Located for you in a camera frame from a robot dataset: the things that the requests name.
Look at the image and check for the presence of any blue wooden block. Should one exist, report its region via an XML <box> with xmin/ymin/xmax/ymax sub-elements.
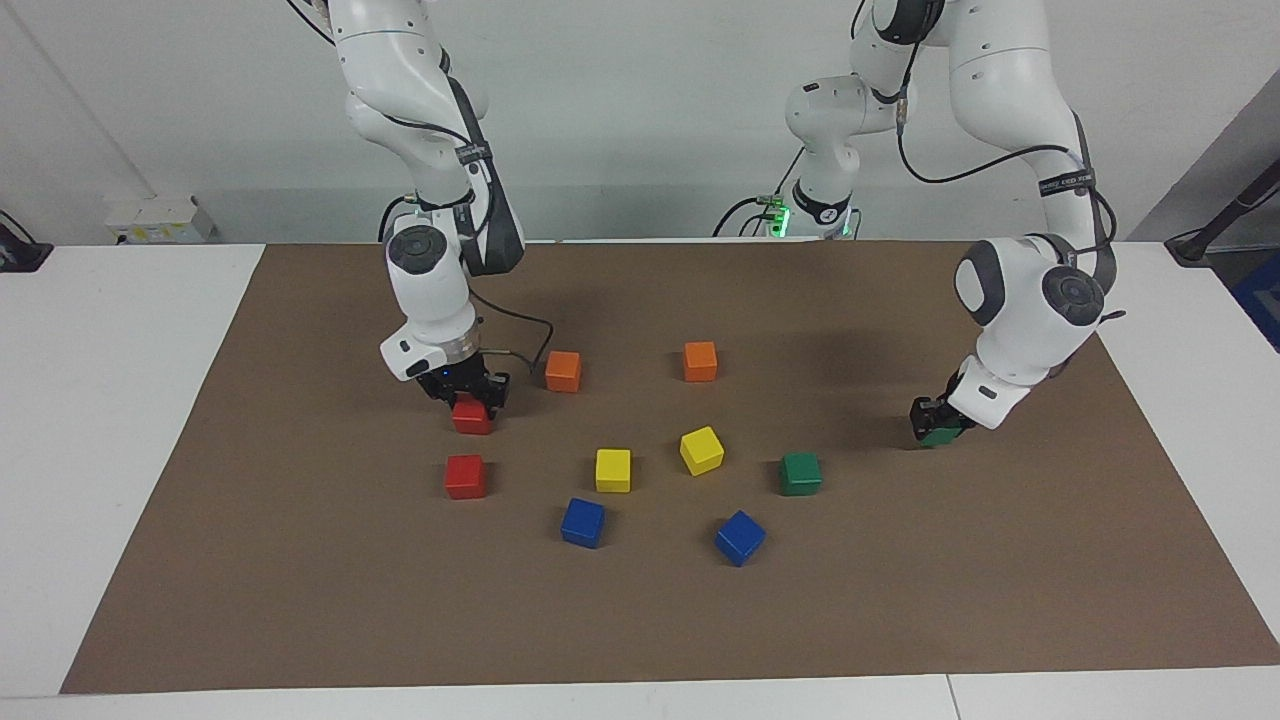
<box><xmin>714</xmin><ymin>510</ymin><xmax>767</xmax><ymax>568</ymax></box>
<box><xmin>560</xmin><ymin>497</ymin><xmax>607</xmax><ymax>550</ymax></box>

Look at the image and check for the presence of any brown table mat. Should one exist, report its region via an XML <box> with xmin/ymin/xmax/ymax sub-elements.
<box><xmin>60</xmin><ymin>240</ymin><xmax>1280</xmax><ymax>694</ymax></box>

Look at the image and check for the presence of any black stand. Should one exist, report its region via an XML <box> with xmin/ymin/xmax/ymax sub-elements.
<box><xmin>1165</xmin><ymin>160</ymin><xmax>1280</xmax><ymax>266</ymax></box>

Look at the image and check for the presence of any blue crate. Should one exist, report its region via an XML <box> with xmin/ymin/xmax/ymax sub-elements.
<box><xmin>1232</xmin><ymin>250</ymin><xmax>1280</xmax><ymax>353</ymax></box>

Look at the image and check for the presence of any black right arm base cable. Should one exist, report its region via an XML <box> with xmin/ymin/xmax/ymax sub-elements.
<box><xmin>377</xmin><ymin>195</ymin><xmax>416</xmax><ymax>243</ymax></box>

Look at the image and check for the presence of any black arm base cable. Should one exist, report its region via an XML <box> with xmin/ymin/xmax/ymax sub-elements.
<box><xmin>377</xmin><ymin>195</ymin><xmax>416</xmax><ymax>243</ymax></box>
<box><xmin>712</xmin><ymin>148</ymin><xmax>809</xmax><ymax>238</ymax></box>

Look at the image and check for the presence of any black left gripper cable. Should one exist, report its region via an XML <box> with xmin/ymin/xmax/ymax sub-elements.
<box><xmin>895</xmin><ymin>60</ymin><xmax>1126</xmax><ymax>326</ymax></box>

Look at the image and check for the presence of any black left arm base cable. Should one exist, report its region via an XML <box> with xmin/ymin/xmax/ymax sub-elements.
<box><xmin>712</xmin><ymin>148</ymin><xmax>809</xmax><ymax>238</ymax></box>

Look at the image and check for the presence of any black clamp mount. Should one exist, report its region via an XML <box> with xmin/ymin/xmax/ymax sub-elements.
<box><xmin>0</xmin><ymin>210</ymin><xmax>53</xmax><ymax>273</ymax></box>

